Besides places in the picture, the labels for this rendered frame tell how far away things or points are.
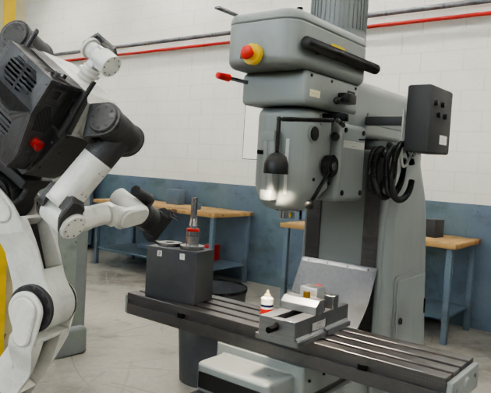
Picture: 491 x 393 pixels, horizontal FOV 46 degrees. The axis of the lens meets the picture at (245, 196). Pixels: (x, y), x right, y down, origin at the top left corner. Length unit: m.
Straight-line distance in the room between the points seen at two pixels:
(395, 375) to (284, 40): 0.96
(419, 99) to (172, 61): 6.64
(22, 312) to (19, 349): 0.11
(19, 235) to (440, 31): 5.17
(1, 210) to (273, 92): 0.86
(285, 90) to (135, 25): 7.36
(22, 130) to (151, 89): 7.00
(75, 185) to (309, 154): 0.69
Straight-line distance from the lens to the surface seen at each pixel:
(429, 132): 1.87
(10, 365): 1.88
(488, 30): 6.14
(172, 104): 8.21
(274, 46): 1.66
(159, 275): 2.12
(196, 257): 2.02
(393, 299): 2.19
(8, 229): 1.77
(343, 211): 2.17
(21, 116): 1.61
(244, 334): 1.88
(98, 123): 1.54
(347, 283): 2.14
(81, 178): 1.57
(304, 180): 1.75
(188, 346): 3.83
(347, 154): 1.92
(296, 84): 1.71
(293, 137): 1.74
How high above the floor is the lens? 1.44
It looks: 3 degrees down
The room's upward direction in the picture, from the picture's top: 3 degrees clockwise
